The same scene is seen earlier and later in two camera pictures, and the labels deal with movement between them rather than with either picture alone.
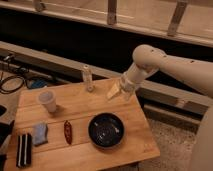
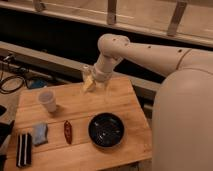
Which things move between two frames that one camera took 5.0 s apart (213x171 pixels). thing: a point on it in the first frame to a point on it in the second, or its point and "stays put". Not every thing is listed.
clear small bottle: [87, 78] stays put
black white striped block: [24, 150] stays put
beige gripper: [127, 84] to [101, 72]
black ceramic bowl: [106, 130] stays put
